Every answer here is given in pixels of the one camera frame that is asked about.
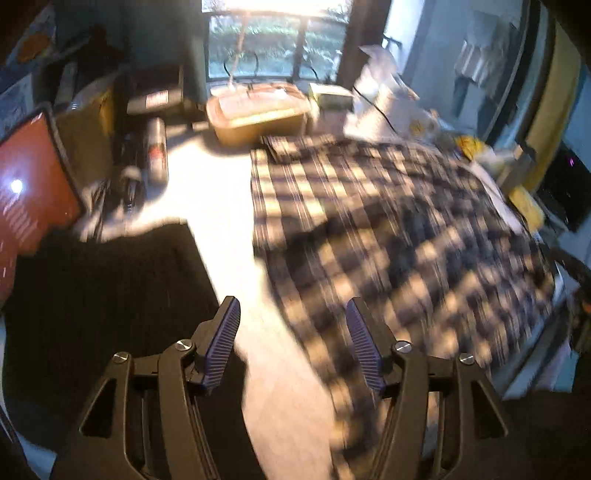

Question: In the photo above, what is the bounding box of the white plastic bag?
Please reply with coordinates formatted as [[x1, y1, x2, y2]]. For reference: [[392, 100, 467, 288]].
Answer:
[[353, 45, 419, 100]]

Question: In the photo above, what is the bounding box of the tablet with red screen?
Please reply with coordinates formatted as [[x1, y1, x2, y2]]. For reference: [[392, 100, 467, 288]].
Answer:
[[0, 108, 86, 301]]

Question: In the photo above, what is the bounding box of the black white plaid shirt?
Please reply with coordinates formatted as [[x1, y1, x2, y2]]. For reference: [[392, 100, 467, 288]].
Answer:
[[249, 134, 557, 480]]

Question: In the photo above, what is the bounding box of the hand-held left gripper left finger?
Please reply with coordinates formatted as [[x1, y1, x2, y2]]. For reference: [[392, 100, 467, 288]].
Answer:
[[51, 295, 243, 480]]

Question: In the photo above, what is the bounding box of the white green carton box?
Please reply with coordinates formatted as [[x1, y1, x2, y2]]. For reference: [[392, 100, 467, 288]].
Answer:
[[308, 82, 354, 112]]

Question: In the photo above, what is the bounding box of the black spray can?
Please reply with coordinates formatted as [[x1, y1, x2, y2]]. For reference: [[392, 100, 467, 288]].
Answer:
[[144, 117, 169, 183]]

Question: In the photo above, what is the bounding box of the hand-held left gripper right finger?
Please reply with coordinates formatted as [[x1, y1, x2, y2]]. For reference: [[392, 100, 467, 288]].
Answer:
[[345, 296, 522, 480]]

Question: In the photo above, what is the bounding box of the black desk mat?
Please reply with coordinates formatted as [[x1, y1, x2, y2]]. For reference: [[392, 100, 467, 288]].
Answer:
[[0, 222, 245, 480]]

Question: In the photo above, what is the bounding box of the hanging striped cloth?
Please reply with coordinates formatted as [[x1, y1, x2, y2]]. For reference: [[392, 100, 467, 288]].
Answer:
[[455, 9, 522, 88]]

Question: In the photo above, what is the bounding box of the black cable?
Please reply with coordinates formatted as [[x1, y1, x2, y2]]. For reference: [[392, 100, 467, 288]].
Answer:
[[355, 89, 399, 131]]

